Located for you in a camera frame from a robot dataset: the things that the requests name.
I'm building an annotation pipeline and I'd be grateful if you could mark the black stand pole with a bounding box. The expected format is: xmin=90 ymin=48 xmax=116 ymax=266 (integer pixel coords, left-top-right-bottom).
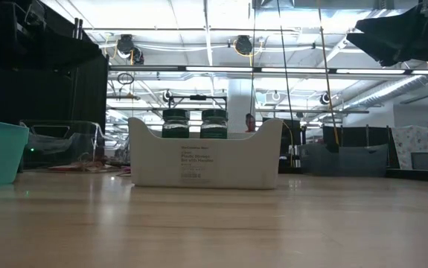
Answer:
xmin=70 ymin=17 xmax=84 ymax=40

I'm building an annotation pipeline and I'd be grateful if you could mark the black ceiling cable reel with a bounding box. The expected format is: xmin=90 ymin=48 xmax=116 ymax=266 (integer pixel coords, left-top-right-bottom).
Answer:
xmin=116 ymin=33 xmax=144 ymax=65
xmin=234 ymin=34 xmax=254 ymax=56

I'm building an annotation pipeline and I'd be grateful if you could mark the long ceiling light bar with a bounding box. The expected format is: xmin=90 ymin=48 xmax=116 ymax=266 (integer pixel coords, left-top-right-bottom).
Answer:
xmin=108 ymin=65 xmax=428 ymax=75

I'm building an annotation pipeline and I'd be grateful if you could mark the black curtain partition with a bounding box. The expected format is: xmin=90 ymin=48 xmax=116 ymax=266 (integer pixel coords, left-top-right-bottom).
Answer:
xmin=0 ymin=0 xmax=109 ymax=126

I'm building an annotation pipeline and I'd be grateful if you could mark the white building column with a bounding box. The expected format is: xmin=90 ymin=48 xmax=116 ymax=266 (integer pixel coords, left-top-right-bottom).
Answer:
xmin=227 ymin=77 xmax=256 ymax=133

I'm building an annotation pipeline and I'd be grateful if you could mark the yellow hanging cable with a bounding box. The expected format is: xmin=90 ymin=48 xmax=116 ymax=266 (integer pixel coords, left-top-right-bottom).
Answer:
xmin=316 ymin=0 xmax=341 ymax=145

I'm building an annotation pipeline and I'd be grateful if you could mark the black hanging cable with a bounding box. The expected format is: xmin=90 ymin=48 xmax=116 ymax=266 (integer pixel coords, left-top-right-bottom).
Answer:
xmin=275 ymin=0 xmax=296 ymax=121
xmin=249 ymin=0 xmax=257 ymax=132

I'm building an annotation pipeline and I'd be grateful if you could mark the person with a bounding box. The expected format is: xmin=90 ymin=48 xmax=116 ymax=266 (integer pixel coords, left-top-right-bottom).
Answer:
xmin=245 ymin=112 xmax=256 ymax=133

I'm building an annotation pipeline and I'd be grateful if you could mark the white plastic storage bin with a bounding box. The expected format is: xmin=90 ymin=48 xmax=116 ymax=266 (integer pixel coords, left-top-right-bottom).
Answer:
xmin=127 ymin=116 xmax=284 ymax=190

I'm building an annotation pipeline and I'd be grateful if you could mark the black metal table frame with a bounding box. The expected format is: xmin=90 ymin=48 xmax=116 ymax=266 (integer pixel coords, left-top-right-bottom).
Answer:
xmin=386 ymin=167 xmax=428 ymax=184

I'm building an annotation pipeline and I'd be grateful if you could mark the patterned room divider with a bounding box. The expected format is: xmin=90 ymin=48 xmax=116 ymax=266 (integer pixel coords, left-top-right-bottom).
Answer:
xmin=391 ymin=125 xmax=428 ymax=171

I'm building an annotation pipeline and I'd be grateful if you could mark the green lidded spice jar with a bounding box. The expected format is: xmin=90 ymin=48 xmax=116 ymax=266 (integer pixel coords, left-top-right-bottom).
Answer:
xmin=199 ymin=108 xmax=229 ymax=140
xmin=162 ymin=108 xmax=191 ymax=139

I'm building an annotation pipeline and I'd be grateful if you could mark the clear plastic bin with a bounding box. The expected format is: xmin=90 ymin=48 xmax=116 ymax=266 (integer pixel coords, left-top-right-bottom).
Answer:
xmin=19 ymin=119 xmax=105 ymax=172

